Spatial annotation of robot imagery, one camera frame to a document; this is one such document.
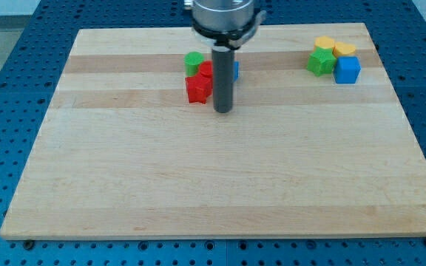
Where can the red cylinder block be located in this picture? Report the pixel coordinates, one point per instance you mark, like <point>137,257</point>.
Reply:
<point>205,69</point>

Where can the yellow heart block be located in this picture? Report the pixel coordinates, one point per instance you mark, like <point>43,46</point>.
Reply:
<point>343,49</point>

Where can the red star block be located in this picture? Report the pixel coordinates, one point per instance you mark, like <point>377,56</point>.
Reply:
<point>198,88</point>

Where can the blue cube block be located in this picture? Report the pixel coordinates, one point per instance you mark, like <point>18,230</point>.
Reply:
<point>347,70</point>

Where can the green cylinder block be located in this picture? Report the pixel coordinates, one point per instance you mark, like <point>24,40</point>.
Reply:
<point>192,61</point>

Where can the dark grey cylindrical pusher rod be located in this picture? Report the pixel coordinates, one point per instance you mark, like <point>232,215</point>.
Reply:
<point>222,80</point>

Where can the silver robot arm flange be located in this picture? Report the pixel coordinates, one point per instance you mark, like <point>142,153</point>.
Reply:
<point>225,25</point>

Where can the light wooden board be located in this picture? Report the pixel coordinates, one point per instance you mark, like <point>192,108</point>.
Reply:
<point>121,153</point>

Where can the green star block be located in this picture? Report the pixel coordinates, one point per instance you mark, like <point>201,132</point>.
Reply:
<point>321,61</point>

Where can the blue block behind rod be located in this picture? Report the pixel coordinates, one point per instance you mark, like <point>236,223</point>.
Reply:
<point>236,71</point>

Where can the yellow hexagon block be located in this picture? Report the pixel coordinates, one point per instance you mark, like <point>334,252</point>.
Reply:
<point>324,42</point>

